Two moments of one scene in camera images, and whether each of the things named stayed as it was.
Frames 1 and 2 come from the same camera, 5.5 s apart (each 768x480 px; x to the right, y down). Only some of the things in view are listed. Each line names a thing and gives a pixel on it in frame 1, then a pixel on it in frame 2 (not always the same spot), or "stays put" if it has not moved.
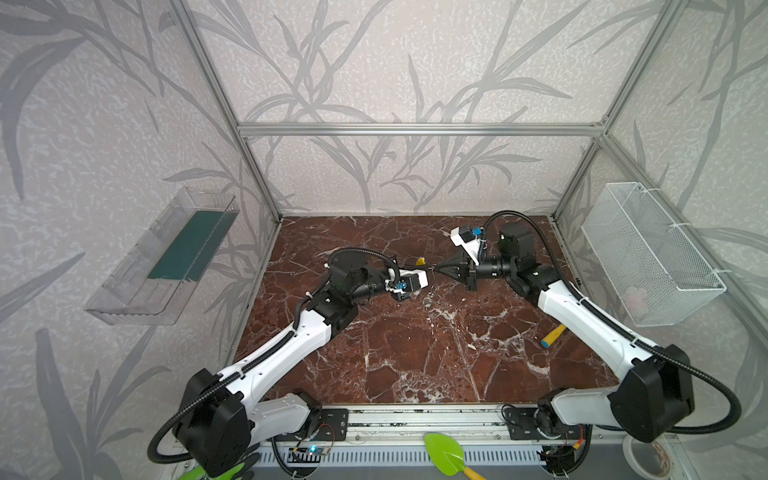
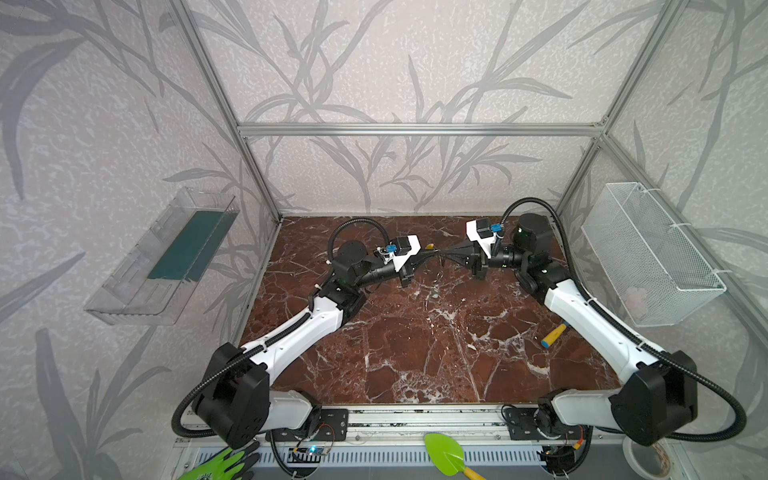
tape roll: [652, 460] stays put
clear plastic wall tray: [155, 282] stays put
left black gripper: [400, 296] to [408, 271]
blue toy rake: [553, 336] stays put
